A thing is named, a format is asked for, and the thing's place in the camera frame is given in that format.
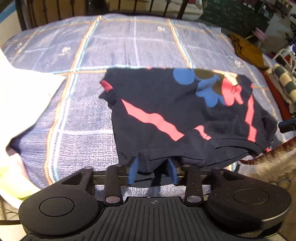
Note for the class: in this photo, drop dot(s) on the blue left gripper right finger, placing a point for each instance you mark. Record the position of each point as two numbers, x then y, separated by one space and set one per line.
172 171

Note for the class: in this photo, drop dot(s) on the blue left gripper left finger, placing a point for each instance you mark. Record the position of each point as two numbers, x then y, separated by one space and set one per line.
132 170

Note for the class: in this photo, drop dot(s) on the navy printed child t-shirt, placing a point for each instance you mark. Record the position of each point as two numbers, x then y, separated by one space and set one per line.
207 118

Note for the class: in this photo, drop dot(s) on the orange knitted sleeve forearm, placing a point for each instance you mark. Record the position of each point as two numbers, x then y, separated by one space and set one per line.
276 167

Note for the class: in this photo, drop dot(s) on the blue checked bed sheet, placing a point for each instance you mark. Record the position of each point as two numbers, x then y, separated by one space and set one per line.
75 130

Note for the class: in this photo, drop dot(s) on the white cloth bag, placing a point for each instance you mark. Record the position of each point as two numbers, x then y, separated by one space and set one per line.
25 95

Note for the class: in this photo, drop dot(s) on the striped cream green cloth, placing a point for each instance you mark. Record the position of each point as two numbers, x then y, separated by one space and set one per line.
284 82

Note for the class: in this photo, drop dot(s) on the brown folded garment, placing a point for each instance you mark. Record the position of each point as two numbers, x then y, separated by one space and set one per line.
248 52

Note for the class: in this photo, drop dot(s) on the dark green patterned cloth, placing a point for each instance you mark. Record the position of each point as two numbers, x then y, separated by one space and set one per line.
234 16

